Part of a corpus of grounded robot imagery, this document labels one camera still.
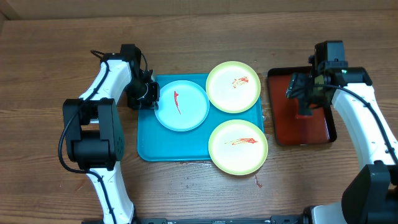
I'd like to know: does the light blue plate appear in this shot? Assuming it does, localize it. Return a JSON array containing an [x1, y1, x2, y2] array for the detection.
[[155, 80, 210, 131]]

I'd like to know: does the green rimmed plate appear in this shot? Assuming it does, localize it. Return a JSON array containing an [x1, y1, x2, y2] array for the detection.
[[208, 119, 268, 175], [206, 61, 261, 113]]

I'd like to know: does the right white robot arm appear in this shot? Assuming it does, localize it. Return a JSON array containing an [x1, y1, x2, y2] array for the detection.
[[286, 40, 397, 223]]

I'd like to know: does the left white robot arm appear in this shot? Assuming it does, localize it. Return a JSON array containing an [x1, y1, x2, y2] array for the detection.
[[58, 44, 160, 223]]

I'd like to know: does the black red rectangular tray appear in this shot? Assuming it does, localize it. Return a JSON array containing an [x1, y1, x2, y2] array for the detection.
[[267, 66, 337, 146]]

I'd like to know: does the teal plastic tray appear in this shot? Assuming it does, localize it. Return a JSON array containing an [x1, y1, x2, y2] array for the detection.
[[137, 76, 264, 162]]

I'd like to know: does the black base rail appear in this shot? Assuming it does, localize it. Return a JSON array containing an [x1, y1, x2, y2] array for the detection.
[[81, 214, 307, 224]]

